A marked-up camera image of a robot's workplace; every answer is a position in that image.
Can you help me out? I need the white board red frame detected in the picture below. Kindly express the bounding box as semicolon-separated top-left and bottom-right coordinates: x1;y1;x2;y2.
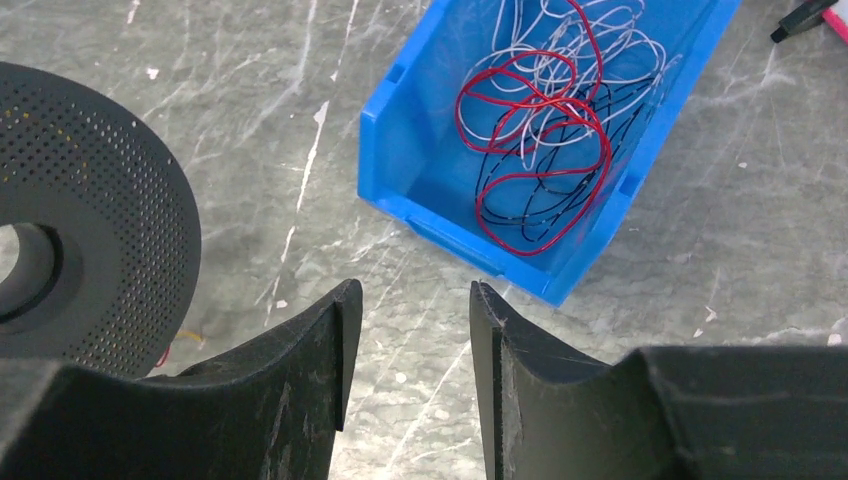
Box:
822;0;848;43

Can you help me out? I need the blue plastic bin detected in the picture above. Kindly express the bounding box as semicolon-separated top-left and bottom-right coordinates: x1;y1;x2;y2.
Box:
358;1;738;306

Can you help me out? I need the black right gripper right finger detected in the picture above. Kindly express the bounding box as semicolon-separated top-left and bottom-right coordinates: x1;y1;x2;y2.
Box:
469;282;847;479

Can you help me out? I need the grey perforated cable spool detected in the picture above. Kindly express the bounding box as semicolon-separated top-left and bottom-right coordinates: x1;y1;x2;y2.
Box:
1;62;201;378

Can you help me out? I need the red cable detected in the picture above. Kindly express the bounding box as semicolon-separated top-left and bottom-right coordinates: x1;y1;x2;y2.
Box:
454;0;615;258

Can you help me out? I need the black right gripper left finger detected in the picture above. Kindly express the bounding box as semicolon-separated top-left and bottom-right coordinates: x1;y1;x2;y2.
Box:
1;279;363;479

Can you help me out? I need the black whiteboard foot far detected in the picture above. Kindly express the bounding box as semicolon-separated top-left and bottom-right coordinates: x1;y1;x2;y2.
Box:
770;0;837;44

